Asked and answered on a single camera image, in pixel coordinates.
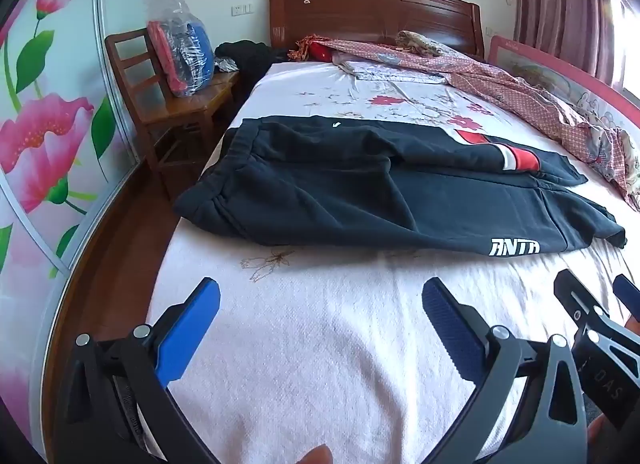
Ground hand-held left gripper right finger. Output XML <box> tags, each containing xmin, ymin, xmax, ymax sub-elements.
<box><xmin>421</xmin><ymin>277</ymin><xmax>590</xmax><ymax>464</ymax></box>

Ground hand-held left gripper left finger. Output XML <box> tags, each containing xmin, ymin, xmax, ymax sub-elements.
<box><xmin>65</xmin><ymin>276</ymin><xmax>222</xmax><ymax>464</ymax></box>

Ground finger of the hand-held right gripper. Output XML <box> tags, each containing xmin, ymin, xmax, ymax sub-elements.
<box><xmin>612</xmin><ymin>274</ymin><xmax>640</xmax><ymax>321</ymax></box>
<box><xmin>554</xmin><ymin>269</ymin><xmax>609</xmax><ymax>341</ymax></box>

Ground black pants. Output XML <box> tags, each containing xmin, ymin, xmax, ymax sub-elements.
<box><xmin>172</xmin><ymin>115</ymin><xmax>627</xmax><ymax>272</ymax></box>

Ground person's right hand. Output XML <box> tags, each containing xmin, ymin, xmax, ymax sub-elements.
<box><xmin>587</xmin><ymin>416</ymin><xmax>621</xmax><ymax>464</ymax></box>

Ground person's left hand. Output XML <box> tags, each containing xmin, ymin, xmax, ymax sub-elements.
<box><xmin>299</xmin><ymin>444</ymin><xmax>334</xmax><ymax>464</ymax></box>

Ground bed with white floral sheet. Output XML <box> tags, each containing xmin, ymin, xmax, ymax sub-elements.
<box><xmin>145</xmin><ymin>61</ymin><xmax>640</xmax><ymax>464</ymax></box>

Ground red checked quilt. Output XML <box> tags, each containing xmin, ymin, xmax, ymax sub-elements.
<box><xmin>320</xmin><ymin>36</ymin><xmax>640</xmax><ymax>212</ymax></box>

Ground floral sliding wardrobe door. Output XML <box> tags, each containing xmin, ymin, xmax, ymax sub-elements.
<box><xmin>0</xmin><ymin>0</ymin><xmax>176</xmax><ymax>395</ymax></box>

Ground wooden nightstand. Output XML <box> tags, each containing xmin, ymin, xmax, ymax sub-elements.
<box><xmin>212</xmin><ymin>70</ymin><xmax>241</xmax><ymax>115</ymax></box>

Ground wooden chair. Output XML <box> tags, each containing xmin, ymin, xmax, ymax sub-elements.
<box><xmin>105</xmin><ymin>28</ymin><xmax>236</xmax><ymax>200</ymax></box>

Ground clear plastic bag of bedding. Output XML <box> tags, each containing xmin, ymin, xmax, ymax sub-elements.
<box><xmin>146</xmin><ymin>0</ymin><xmax>217</xmax><ymax>97</ymax></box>

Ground black clothing pile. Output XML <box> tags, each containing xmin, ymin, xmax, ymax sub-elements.
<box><xmin>215</xmin><ymin>40</ymin><xmax>296</xmax><ymax>90</ymax></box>

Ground floral pillow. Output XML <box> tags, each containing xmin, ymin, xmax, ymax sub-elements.
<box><xmin>397</xmin><ymin>30</ymin><xmax>458</xmax><ymax>57</ymax></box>

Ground pink curtain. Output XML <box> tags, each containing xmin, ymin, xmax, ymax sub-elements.
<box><xmin>515</xmin><ymin>0</ymin><xmax>626</xmax><ymax>90</ymax></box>

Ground red tasselled cushion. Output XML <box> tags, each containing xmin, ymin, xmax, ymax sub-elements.
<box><xmin>287</xmin><ymin>34</ymin><xmax>333</xmax><ymax>63</ymax></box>

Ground wooden headboard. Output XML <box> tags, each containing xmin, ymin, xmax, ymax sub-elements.
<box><xmin>268</xmin><ymin>0</ymin><xmax>486</xmax><ymax>62</ymax></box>

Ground pink bed guard rail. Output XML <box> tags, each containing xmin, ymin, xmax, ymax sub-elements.
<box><xmin>487</xmin><ymin>35</ymin><xmax>640</xmax><ymax>145</ymax></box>

